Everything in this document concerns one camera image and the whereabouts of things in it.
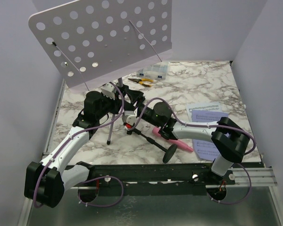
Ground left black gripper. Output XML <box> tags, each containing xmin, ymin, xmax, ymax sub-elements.
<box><xmin>97</xmin><ymin>92</ymin><xmax>122</xmax><ymax>120</ymax></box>

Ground lilac music stand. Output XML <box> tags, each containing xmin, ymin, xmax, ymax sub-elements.
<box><xmin>27</xmin><ymin>0</ymin><xmax>174</xmax><ymax>145</ymax></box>

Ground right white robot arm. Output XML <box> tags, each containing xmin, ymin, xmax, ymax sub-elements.
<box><xmin>122</xmin><ymin>92</ymin><xmax>254</xmax><ymax>185</ymax></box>

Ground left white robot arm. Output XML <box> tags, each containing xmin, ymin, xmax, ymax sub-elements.
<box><xmin>24</xmin><ymin>82</ymin><xmax>127</xmax><ymax>208</ymax></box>

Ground clear plastic screw box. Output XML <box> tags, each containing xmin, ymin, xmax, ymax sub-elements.
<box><xmin>135</xmin><ymin>61</ymin><xmax>169</xmax><ymax>80</ymax></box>

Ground pink toy microphone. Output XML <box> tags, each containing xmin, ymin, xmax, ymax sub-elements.
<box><xmin>152</xmin><ymin>127</ymin><xmax>194</xmax><ymax>153</ymax></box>

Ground black microphone stand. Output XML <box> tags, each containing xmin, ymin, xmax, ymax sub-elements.
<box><xmin>127</xmin><ymin>129</ymin><xmax>177</xmax><ymax>164</ymax></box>

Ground white sheet music page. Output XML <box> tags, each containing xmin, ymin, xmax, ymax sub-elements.
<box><xmin>186</xmin><ymin>102</ymin><xmax>222</xmax><ymax>120</ymax></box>

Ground lilac sheet music page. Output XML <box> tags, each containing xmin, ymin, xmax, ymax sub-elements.
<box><xmin>191</xmin><ymin>109</ymin><xmax>229</xmax><ymax>162</ymax></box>

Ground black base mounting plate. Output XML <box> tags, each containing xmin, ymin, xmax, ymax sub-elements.
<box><xmin>77</xmin><ymin>163</ymin><xmax>235</xmax><ymax>196</ymax></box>

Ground yellow handled pliers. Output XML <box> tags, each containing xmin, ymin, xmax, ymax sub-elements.
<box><xmin>128</xmin><ymin>78</ymin><xmax>154</xmax><ymax>88</ymax></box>

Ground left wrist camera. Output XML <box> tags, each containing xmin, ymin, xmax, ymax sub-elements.
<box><xmin>100</xmin><ymin>82</ymin><xmax>117</xmax><ymax>100</ymax></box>

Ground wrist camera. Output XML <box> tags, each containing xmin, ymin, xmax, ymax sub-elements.
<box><xmin>100</xmin><ymin>82</ymin><xmax>117</xmax><ymax>100</ymax></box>
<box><xmin>122</xmin><ymin>111</ymin><xmax>137</xmax><ymax>129</ymax></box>

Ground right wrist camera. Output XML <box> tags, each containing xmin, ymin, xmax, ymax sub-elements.
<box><xmin>122</xmin><ymin>111</ymin><xmax>137</xmax><ymax>129</ymax></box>

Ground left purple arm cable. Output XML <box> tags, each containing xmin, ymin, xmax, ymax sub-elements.
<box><xmin>33</xmin><ymin>82</ymin><xmax>125</xmax><ymax>209</ymax></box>

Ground aluminium frame rail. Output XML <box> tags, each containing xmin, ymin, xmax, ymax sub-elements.
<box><xmin>232</xmin><ymin>168</ymin><xmax>278</xmax><ymax>187</ymax></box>

